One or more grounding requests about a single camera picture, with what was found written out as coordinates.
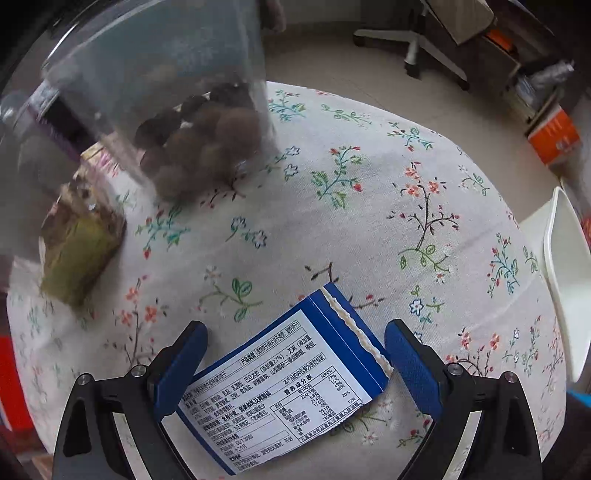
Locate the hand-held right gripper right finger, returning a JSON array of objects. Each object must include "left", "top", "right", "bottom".
[{"left": 384, "top": 318, "right": 542, "bottom": 480}]

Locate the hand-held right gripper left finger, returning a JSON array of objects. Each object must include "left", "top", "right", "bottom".
[{"left": 52, "top": 320, "right": 209, "bottom": 480}]

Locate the blue and white label box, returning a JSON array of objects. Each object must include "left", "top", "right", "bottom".
[{"left": 177, "top": 282, "right": 394, "bottom": 476}]

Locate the white plastic bin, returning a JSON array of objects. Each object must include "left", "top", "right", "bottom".
[{"left": 519, "top": 186, "right": 591, "bottom": 384}]

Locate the floral tablecloth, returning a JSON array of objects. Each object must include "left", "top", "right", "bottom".
[{"left": 7, "top": 80, "right": 571, "bottom": 480}]

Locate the green snack packet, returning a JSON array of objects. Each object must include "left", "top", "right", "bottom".
[{"left": 39, "top": 143, "right": 127, "bottom": 308}]

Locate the blue plastic stool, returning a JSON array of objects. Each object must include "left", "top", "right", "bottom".
[{"left": 567, "top": 388, "right": 591, "bottom": 416}]

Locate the red plastic item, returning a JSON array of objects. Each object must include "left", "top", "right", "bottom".
[{"left": 0, "top": 335, "right": 24, "bottom": 430}]

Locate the clear jar of brown balls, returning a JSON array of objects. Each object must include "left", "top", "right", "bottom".
[{"left": 41, "top": 0, "right": 278, "bottom": 201}]

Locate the clear plastic bag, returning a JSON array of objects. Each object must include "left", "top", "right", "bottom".
[{"left": 0, "top": 88, "right": 125, "bottom": 278}]

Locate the orange and white carton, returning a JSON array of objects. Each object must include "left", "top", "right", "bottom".
[{"left": 526, "top": 105, "right": 581, "bottom": 166}]

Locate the silver plastic bag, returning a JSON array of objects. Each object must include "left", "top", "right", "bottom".
[{"left": 531, "top": 60, "right": 575, "bottom": 90}]

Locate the white office chair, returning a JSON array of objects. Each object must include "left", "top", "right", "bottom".
[{"left": 353, "top": 0, "right": 497, "bottom": 93}]

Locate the flat orange box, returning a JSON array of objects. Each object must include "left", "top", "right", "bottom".
[{"left": 487, "top": 28, "right": 513, "bottom": 54}]

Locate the wooden desk with shelves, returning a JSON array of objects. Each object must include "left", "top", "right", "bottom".
[{"left": 480, "top": 0, "right": 591, "bottom": 139}]

